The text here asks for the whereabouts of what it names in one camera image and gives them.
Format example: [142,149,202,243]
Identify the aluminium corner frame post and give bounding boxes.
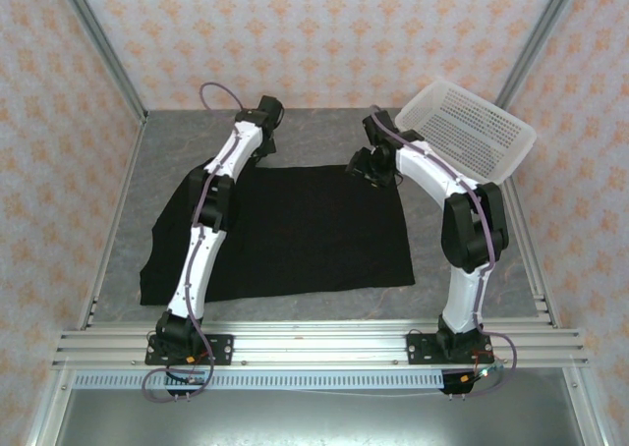
[56,0,149,123]
[492,0,584,113]

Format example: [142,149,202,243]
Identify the circuit board with green light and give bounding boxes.
[461,365,494,384]

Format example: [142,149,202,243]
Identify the aluminium mounting rail beam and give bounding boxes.
[51,320,589,369]

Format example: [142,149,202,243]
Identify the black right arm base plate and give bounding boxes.
[406,332,494,367]

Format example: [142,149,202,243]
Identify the white slotted cable duct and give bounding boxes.
[72,370,446,391]

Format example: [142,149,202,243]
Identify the black t-shirt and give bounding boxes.
[139,163,417,307]

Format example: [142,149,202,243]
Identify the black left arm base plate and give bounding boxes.
[143,334,235,367]

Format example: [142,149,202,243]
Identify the white perforated plastic basket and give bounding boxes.
[394,76,538,187]

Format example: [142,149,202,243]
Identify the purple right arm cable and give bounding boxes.
[371,104,517,401]

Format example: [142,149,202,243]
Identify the shiny metal sheet panel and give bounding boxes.
[51,389,589,446]

